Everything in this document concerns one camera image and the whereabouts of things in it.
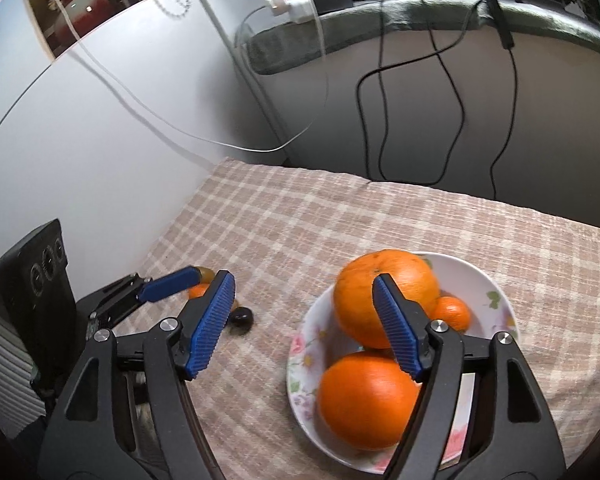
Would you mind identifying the black cable left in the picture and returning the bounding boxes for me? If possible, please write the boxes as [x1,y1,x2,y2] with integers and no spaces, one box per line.
[354,0,487,183]

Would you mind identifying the black cable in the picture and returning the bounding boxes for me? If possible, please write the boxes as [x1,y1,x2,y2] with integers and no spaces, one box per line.
[354,0,487,183]
[377,0,467,188]
[488,46,520,201]

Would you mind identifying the grey windowsill cloth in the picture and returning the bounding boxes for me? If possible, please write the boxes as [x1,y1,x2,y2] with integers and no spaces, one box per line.
[236,0,600,76]

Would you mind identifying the ring light stand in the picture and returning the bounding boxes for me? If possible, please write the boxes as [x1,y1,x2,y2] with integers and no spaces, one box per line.
[486,0,520,51]

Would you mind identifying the floral white plate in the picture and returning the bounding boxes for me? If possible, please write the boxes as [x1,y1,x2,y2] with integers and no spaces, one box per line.
[286,252,519,476]

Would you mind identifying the green kiwi top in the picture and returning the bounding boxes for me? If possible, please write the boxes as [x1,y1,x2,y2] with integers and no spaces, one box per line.
[197,266,215,284]

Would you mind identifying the checkered beige tablecloth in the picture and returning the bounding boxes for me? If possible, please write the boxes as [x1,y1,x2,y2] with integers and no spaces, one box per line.
[140,160,600,479]

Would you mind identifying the dark plum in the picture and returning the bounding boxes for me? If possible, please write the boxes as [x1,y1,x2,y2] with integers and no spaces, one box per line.
[227,307,254,335]

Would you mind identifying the white refrigerator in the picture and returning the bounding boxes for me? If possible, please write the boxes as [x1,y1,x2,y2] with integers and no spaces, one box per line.
[0,0,277,295]

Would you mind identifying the gloved left hand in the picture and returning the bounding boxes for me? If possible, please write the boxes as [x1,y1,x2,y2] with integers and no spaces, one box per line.
[135,403,162,456]

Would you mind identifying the black cable middle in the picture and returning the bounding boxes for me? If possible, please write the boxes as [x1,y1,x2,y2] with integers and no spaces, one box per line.
[377,0,467,188]

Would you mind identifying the large orange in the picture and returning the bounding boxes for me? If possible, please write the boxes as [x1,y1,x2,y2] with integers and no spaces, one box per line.
[316,351,420,451]
[332,248,441,350]

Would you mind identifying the mandarin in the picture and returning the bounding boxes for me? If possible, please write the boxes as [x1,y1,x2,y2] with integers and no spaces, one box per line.
[188,283,210,299]
[430,296,472,332]

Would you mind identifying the red white vase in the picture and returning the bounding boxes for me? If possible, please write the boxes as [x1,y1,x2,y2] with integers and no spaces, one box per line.
[48,0,114,47]

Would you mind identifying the white power strip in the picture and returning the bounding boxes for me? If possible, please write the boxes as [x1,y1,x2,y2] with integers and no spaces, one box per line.
[263,0,314,24]

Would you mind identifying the black cable right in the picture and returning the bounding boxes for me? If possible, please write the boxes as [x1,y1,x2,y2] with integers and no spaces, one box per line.
[488,46,520,201]

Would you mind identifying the white cable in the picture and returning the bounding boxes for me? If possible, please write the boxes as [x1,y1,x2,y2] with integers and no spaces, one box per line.
[29,0,332,154]

